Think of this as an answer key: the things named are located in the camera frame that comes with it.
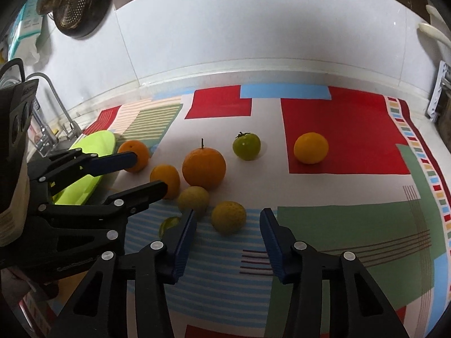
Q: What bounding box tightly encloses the metal wall rack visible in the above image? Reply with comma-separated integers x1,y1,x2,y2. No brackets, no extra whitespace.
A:
426,60,450,123

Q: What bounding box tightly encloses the colourful patterned tablecloth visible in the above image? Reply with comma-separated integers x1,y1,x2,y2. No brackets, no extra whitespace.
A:
84,84,450,337

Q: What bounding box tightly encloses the yellow-orange small citrus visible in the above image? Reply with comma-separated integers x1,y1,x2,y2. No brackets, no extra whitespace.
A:
293,132,329,165

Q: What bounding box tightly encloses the chrome pull-down faucet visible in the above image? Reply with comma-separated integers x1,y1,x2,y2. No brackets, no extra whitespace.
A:
30,101,58,157

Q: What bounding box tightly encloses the small orange mandarin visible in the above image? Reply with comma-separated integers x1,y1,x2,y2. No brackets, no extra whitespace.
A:
150,164,180,200

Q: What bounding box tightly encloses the white utensil handle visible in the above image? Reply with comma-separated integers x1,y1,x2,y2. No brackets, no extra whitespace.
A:
418,5,451,48

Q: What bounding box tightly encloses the large orange with stem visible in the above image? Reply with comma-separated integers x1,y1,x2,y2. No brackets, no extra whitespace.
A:
182,138,226,191

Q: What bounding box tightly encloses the green tomato with calyx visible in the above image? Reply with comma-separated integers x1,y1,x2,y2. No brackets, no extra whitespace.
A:
232,132,261,161

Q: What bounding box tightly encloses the tissue paper pack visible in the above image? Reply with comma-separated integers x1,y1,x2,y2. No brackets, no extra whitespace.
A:
8,0,43,66

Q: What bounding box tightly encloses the black hanging pan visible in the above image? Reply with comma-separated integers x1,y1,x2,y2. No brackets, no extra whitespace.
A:
58,0,112,38

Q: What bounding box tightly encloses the lime green plate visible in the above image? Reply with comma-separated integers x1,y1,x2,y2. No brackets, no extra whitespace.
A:
52,130,117,207

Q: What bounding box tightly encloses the yellow-green round fruit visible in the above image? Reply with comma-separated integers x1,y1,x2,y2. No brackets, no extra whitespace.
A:
211,201,247,236

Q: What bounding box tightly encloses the chrome gooseneck faucet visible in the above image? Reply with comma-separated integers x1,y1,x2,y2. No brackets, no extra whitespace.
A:
24,72,84,141

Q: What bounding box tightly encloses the green round fruit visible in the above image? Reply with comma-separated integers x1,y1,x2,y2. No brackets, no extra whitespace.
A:
158,216,180,239

